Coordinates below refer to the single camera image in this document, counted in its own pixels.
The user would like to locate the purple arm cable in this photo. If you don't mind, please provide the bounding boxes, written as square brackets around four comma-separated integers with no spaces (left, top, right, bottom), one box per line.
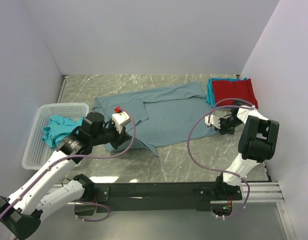
[0,105,137,227]
[187,98,256,220]

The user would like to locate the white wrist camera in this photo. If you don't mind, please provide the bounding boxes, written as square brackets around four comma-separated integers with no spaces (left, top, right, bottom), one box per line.
[111,106,131,133]
[204,114,221,130]

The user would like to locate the white plastic mesh basket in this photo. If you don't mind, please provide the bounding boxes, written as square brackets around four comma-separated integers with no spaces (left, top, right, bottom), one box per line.
[21,102,89,171]

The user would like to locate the folded turquoise t shirt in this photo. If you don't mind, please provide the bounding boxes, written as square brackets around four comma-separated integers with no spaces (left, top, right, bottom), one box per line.
[206,78,241,107]

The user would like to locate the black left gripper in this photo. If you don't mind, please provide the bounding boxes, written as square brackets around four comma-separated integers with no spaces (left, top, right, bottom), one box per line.
[91,119,131,150]

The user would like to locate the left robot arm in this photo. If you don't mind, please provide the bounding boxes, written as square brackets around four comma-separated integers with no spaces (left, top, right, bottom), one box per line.
[0,108,135,240]

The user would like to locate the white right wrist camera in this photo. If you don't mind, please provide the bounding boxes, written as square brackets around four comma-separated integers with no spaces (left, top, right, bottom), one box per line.
[204,114,221,130]

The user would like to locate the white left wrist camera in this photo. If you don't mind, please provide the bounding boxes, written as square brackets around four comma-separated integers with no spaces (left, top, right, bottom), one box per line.
[111,106,131,133]

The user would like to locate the crumpled turquoise t shirt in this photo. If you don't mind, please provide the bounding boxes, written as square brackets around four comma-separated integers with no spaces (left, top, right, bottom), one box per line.
[42,115,84,149]

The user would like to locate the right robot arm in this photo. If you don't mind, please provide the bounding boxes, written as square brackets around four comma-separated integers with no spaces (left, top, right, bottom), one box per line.
[206,100,280,200]

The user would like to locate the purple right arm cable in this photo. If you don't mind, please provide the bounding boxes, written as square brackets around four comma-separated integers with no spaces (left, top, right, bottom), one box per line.
[187,98,256,220]

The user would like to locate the aluminium rail frame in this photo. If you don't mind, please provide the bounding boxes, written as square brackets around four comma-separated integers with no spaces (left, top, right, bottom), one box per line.
[7,73,297,240]

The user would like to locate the folded red t shirt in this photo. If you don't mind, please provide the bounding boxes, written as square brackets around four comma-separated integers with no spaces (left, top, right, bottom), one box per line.
[211,78,259,109]

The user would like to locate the grey blue t shirt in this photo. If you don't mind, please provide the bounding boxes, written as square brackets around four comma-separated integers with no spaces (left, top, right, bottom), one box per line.
[92,81,216,156]

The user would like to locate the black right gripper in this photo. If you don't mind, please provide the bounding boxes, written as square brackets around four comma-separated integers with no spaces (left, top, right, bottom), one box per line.
[214,117,244,136]

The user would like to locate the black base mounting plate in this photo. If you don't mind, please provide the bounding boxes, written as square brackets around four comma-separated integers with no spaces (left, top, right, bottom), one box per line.
[78,182,243,212]

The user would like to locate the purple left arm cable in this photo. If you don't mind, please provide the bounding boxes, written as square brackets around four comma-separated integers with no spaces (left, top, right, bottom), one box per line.
[0,105,137,227]

